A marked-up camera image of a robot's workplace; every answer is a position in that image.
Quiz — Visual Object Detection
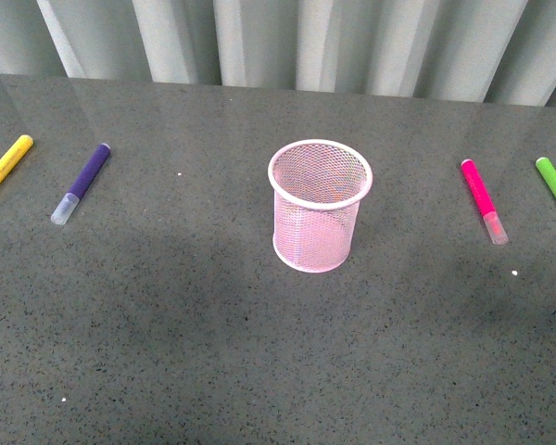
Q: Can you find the pink marker pen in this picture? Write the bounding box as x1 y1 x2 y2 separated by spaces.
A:
461 159 509 245

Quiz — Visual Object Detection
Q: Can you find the yellow marker pen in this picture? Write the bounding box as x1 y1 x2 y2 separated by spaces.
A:
0 134 34 184

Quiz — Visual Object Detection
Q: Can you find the purple marker pen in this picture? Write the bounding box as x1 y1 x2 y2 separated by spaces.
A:
50 144 111 225

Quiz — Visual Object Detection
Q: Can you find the grey pleated curtain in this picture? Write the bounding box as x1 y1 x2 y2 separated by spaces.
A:
0 1 556 107

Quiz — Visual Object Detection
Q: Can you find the pink mesh pen cup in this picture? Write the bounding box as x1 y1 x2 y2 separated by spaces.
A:
268 139 373 273

